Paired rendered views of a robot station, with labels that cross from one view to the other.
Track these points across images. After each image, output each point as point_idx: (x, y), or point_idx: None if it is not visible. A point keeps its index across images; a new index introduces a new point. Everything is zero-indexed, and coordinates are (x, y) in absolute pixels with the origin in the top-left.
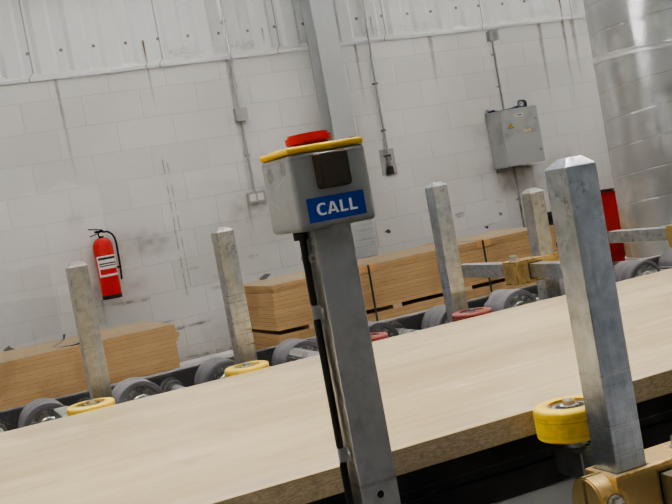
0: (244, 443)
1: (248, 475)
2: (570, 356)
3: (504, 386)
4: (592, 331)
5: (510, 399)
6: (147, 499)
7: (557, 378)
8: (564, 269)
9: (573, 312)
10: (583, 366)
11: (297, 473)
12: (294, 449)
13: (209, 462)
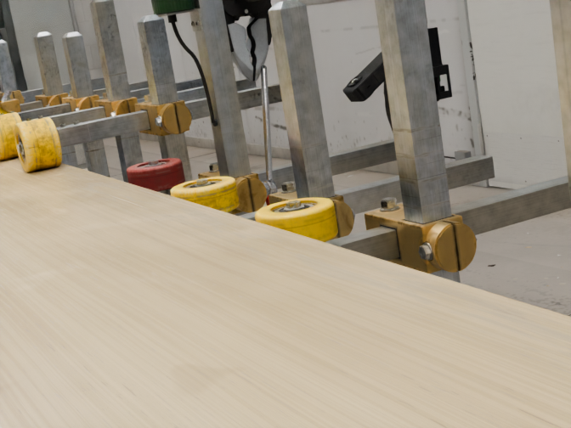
0: (146, 353)
1: (380, 306)
2: (13, 245)
3: (112, 251)
4: (433, 81)
5: (195, 239)
6: (445, 350)
7: (128, 235)
8: (402, 25)
9: (409, 68)
10: (418, 121)
11: (408, 278)
12: (260, 306)
13: (247, 354)
